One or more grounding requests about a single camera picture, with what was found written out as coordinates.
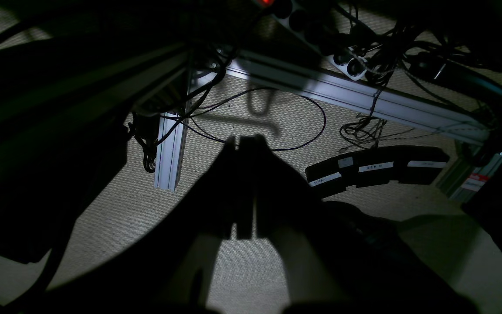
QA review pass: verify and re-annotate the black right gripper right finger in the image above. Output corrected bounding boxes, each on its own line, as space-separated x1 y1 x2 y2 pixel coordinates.
239 135 478 314

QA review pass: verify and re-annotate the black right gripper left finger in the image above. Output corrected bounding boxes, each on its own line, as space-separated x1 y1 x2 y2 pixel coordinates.
29 137 237 314

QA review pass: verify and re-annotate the white power strip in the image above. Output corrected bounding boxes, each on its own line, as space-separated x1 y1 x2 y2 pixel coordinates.
264 0 378 80

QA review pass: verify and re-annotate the aluminium frame short leg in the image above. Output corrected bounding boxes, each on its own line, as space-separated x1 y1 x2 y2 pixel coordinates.
154 102 189 192

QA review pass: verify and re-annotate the aluminium frame long rail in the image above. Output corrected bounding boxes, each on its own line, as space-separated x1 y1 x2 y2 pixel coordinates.
226 51 491 146

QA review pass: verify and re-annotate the thin black floor cable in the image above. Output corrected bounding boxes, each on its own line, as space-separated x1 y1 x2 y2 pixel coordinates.
181 87 326 152

